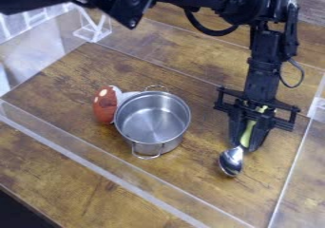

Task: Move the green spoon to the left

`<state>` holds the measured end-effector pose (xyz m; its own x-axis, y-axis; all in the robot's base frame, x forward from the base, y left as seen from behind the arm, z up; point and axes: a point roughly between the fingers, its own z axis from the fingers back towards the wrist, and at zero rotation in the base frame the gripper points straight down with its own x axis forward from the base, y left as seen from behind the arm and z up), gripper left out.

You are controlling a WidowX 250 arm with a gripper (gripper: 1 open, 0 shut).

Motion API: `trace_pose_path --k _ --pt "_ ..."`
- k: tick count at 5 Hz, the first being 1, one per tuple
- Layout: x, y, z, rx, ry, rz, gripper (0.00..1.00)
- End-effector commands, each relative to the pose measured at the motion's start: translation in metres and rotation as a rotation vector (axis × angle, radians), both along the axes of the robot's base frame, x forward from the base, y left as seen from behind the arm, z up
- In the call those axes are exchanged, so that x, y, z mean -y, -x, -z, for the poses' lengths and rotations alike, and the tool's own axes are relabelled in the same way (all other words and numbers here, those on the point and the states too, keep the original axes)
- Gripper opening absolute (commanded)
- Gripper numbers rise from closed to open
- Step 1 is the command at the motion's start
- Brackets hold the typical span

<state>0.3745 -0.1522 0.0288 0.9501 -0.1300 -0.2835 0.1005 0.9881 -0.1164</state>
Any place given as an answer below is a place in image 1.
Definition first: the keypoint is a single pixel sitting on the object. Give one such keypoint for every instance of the clear acrylic front barrier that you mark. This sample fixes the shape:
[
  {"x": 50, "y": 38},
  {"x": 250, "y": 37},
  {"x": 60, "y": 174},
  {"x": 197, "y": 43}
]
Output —
[{"x": 165, "y": 195}]

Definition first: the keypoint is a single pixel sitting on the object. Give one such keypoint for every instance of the clear acrylic right panel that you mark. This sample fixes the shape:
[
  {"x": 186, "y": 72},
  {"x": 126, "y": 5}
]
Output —
[{"x": 300, "y": 207}]

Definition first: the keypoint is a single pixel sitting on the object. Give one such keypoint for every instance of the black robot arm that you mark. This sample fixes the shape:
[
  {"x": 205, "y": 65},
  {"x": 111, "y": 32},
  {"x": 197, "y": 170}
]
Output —
[{"x": 272, "y": 19}]

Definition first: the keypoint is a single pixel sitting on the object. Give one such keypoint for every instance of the red toy mushroom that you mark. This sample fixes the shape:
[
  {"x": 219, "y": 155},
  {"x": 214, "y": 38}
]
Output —
[{"x": 107, "y": 99}]

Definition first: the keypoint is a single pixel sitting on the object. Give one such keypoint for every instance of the green handled metal spoon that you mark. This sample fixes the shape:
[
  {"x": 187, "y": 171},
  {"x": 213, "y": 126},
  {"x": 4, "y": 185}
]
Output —
[{"x": 230, "y": 159}]

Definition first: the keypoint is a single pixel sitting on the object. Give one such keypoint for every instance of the clear acrylic triangle bracket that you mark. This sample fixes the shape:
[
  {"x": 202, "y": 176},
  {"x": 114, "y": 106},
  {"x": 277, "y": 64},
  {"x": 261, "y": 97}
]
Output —
[{"x": 92, "y": 31}]

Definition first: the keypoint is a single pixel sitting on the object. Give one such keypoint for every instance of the small steel pot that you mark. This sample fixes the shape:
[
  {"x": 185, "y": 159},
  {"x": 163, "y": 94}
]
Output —
[{"x": 151, "y": 120}]

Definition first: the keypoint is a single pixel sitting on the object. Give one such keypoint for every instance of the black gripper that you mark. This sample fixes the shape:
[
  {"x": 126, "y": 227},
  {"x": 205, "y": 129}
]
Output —
[{"x": 261, "y": 86}]

